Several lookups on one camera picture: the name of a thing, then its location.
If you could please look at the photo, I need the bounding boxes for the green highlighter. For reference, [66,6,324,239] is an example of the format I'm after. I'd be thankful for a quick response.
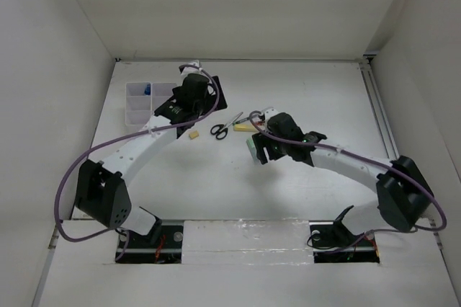
[246,137,258,163]

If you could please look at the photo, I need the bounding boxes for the yellow highlighter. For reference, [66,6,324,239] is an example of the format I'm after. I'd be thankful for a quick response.
[233,123,258,133]

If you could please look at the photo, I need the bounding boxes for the blue cap spray bottle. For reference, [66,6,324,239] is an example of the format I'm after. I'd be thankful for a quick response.
[144,84,151,95]

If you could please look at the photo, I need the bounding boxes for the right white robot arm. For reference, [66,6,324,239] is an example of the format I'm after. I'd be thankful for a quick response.
[248,108,434,250]

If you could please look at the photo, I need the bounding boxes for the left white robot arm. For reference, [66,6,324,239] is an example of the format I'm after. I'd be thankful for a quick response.
[76,73,227,247]

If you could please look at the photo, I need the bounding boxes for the green gel pen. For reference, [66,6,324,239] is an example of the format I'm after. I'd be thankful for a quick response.
[233,116,251,125]

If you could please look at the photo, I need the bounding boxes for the yellow eraser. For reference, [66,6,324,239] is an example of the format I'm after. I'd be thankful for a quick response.
[189,131,200,140]

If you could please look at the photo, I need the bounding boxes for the white compartment organizer box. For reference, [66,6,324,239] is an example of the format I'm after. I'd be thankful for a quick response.
[125,81,177,130]

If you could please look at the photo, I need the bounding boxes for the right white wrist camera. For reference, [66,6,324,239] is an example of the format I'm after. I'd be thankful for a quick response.
[249,107,279,125]

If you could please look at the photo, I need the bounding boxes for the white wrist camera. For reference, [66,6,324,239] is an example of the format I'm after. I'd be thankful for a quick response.
[179,60,202,77]
[249,107,279,125]

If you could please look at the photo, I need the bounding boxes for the black handled scissors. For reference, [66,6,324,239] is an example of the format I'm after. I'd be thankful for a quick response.
[210,112,243,141]

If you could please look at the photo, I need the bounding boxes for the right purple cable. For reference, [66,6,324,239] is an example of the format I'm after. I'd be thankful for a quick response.
[250,110,447,254]

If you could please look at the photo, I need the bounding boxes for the purple cable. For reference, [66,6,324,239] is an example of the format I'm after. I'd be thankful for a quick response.
[53,64,220,261]
[250,110,447,254]

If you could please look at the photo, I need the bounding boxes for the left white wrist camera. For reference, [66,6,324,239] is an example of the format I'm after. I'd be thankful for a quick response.
[179,60,202,77]

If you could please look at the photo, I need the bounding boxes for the aluminium rail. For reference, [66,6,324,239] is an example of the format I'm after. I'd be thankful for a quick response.
[359,54,398,159]

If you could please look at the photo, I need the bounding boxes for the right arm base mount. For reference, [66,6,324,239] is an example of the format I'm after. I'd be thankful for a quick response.
[306,221,380,264]

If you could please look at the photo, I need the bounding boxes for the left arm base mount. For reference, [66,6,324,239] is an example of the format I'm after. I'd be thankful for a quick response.
[115,220,184,264]

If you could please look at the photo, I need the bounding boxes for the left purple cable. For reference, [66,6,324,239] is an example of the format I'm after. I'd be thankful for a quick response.
[53,64,220,261]

